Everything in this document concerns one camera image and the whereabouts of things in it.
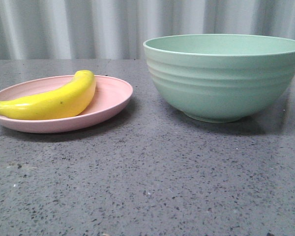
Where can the yellow banana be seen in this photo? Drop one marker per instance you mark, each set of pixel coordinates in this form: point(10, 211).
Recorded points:
point(64, 102)

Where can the pink plate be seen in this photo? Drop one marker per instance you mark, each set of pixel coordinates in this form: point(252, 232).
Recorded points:
point(111, 97)

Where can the green ribbed bowl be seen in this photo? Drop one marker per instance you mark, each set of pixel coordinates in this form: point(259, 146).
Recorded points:
point(220, 77)

